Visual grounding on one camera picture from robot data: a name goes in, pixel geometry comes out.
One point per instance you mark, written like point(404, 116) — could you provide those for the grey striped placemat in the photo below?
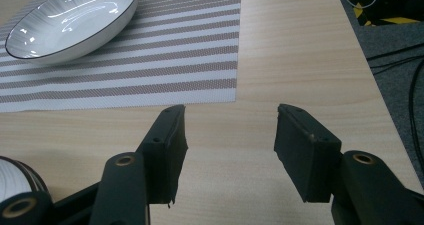
point(150, 68)

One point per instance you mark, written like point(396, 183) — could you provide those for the white round object striped rim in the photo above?
point(13, 180)

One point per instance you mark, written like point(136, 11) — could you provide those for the stand base with hazard tape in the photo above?
point(390, 13)

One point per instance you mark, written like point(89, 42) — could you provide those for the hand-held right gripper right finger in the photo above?
point(305, 158)

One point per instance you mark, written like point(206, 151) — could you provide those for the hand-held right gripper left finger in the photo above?
point(165, 158)

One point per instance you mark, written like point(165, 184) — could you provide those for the white plate with black rim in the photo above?
point(66, 21)

